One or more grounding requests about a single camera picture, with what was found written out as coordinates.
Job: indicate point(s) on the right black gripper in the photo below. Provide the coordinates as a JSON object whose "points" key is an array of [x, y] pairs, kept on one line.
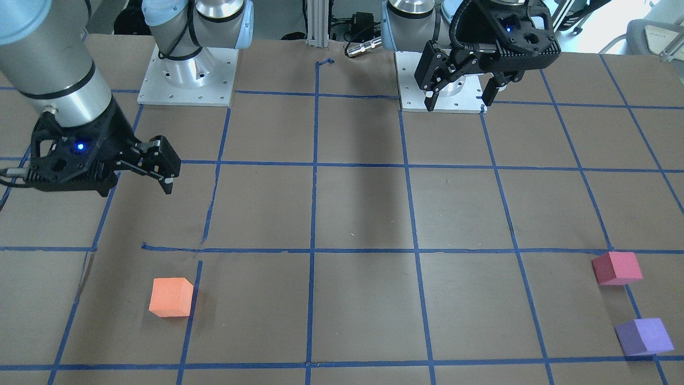
{"points": [[118, 140]]}

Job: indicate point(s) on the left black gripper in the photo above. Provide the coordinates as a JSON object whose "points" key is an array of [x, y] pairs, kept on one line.
{"points": [[477, 38]]}

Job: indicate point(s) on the orange foam cube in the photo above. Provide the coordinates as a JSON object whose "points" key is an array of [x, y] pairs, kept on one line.
{"points": [[171, 297]]}

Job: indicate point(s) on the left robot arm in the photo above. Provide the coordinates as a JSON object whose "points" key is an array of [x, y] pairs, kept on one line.
{"points": [[408, 25]]}

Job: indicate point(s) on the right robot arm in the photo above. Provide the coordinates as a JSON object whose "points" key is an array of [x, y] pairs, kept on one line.
{"points": [[44, 56]]}

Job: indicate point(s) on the black power box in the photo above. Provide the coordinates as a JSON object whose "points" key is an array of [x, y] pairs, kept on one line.
{"points": [[362, 26]]}

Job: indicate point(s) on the grey office chair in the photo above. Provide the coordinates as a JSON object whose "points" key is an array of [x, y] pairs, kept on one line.
{"points": [[645, 37]]}

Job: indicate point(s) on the red foam cube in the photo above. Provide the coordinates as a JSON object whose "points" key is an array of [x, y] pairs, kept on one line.
{"points": [[615, 268]]}

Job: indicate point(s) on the purple foam cube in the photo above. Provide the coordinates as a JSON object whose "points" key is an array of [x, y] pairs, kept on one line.
{"points": [[642, 337]]}

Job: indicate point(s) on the silver cable connector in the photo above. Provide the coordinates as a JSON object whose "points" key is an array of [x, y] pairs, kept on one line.
{"points": [[356, 49]]}

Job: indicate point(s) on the aluminium frame post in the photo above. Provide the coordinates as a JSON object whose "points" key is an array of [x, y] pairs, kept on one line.
{"points": [[317, 20]]}

